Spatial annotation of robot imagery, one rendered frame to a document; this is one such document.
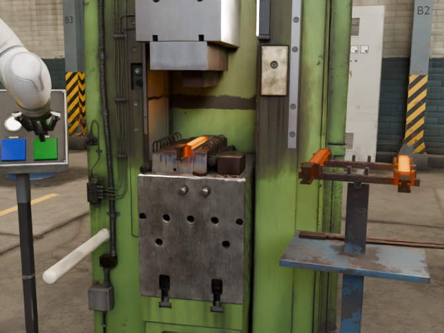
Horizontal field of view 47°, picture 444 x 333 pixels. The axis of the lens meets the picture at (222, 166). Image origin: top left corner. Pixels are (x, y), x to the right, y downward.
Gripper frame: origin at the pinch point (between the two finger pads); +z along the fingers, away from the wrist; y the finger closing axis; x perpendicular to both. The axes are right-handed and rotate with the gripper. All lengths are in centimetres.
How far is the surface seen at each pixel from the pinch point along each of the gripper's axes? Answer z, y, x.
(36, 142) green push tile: 12.5, -2.8, 2.2
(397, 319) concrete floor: 98, 167, -67
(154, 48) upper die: -3.3, 36.7, 29.1
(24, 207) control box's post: 33.8, -9.2, -14.1
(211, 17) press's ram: -15, 55, 34
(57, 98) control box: 13.3, 4.1, 18.7
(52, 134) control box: 13.2, 2.2, 5.2
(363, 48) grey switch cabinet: 353, 356, 262
